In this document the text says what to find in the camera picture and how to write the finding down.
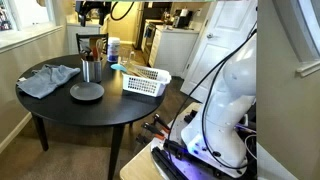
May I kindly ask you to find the white panel door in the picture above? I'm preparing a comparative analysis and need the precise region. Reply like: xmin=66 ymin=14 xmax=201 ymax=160
xmin=179 ymin=0 xmax=258 ymax=103

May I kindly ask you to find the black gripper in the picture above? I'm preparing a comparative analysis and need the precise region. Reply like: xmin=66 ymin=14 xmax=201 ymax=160
xmin=74 ymin=0 xmax=112 ymax=28

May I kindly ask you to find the red spatula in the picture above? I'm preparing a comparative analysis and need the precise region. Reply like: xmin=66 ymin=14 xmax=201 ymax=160
xmin=91 ymin=47 xmax=100 ymax=62

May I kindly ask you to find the black clamp with orange handle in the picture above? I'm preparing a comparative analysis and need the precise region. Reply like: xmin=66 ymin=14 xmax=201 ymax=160
xmin=141 ymin=122 xmax=166 ymax=141
xmin=151 ymin=113 xmax=171 ymax=133

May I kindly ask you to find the wipes canister with white lid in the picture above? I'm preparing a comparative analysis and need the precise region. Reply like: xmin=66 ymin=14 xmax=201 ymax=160
xmin=107 ymin=36 xmax=121 ymax=64

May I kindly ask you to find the wooden spoon with long handle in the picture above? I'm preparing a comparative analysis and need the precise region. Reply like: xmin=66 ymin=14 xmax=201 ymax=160
xmin=95 ymin=38 xmax=105 ymax=61

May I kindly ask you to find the teal green ladle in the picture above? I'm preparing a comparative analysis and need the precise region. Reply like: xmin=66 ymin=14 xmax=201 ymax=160
xmin=110 ymin=63 xmax=128 ymax=74

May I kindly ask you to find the kitchen stove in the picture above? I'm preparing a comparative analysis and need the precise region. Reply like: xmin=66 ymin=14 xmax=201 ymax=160
xmin=141 ymin=19 xmax=158 ymax=54

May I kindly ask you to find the black coffee maker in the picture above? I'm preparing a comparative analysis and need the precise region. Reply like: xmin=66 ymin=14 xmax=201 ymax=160
xmin=172 ymin=8 xmax=193 ymax=29

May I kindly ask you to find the black metal chair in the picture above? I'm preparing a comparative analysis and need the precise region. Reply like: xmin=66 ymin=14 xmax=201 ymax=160
xmin=75 ymin=32 xmax=110 ymax=56

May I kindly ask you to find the black metal rail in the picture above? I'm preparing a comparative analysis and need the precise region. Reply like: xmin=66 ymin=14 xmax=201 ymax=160
xmin=151 ymin=146 xmax=191 ymax=180

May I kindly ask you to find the white plastic slotted basket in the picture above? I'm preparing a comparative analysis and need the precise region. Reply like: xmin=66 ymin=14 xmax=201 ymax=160
xmin=121 ymin=64 xmax=172 ymax=98

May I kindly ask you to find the wooden spatula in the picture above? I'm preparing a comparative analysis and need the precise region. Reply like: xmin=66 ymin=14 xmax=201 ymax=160
xmin=127 ymin=64 xmax=151 ymax=79

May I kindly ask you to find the black round table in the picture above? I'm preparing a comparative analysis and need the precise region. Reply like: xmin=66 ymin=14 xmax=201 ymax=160
xmin=15 ymin=54 xmax=167 ymax=180

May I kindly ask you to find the black round plate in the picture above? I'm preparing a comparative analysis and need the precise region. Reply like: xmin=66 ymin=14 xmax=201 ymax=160
xmin=69 ymin=81 xmax=105 ymax=102

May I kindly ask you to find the white low cabinet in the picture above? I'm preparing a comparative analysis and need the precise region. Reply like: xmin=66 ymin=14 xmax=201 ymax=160
xmin=66 ymin=23 xmax=101 ymax=56

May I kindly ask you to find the white kitchen counter cabinet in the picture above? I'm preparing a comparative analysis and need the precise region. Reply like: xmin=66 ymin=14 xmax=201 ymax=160
xmin=148 ymin=25 xmax=200 ymax=78

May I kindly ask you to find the blue-grey cloth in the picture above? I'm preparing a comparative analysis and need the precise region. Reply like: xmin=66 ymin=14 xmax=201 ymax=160
xmin=16 ymin=63 xmax=82 ymax=100

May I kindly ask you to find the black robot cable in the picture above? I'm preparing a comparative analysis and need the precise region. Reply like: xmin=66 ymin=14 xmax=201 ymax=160
xmin=166 ymin=28 xmax=258 ymax=171

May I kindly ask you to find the white framed window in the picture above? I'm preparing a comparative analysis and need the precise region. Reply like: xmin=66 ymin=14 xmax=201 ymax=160
xmin=0 ymin=0 xmax=64 ymax=53

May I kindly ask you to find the silver utensil container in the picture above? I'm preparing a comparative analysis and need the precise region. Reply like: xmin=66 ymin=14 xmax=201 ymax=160
xmin=80 ymin=57 xmax=103 ymax=84

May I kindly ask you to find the light wooden robot platform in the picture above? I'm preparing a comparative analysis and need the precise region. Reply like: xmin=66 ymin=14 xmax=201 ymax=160
xmin=119 ymin=101 xmax=201 ymax=180

